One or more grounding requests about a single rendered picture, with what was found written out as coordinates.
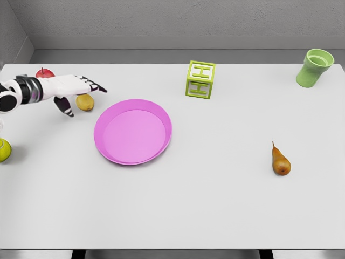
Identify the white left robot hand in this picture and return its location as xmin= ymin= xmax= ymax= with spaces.
xmin=52 ymin=74 xmax=108 ymax=118

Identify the yellow lemon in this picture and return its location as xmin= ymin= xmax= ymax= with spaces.
xmin=75 ymin=93 xmax=95 ymax=112

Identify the pink round plate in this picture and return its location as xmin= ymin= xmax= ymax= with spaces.
xmin=93 ymin=99 xmax=173 ymax=166

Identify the red apple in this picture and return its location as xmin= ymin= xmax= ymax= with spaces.
xmin=36 ymin=67 xmax=56 ymax=79

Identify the yellow-green apple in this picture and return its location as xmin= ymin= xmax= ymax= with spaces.
xmin=0 ymin=138 xmax=12 ymax=163

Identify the green letter H block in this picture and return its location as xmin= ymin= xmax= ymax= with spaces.
xmin=185 ymin=60 xmax=217 ymax=100

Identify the brown pear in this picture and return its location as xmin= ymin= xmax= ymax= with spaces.
xmin=271 ymin=141 xmax=292 ymax=176

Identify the green cup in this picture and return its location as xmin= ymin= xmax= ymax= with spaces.
xmin=295 ymin=49 xmax=335 ymax=88

